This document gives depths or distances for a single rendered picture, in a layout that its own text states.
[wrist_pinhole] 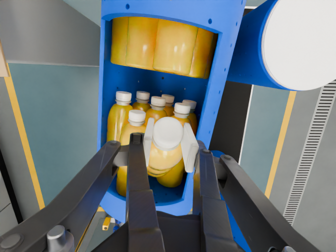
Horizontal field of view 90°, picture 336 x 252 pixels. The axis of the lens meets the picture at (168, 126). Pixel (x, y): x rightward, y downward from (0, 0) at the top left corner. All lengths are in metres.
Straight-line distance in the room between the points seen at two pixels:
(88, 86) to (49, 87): 0.33
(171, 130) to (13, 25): 0.70
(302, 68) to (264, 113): 1.24
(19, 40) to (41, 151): 1.40
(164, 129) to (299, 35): 0.47
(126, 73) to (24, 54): 0.42
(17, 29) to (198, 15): 0.66
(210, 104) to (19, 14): 0.72
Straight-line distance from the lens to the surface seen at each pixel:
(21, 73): 1.92
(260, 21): 0.59
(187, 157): 0.17
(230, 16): 0.34
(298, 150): 2.18
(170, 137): 0.21
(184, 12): 0.29
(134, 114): 0.38
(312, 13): 0.62
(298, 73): 0.60
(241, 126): 1.59
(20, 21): 0.85
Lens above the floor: 1.51
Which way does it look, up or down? 72 degrees down
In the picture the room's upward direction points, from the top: 175 degrees clockwise
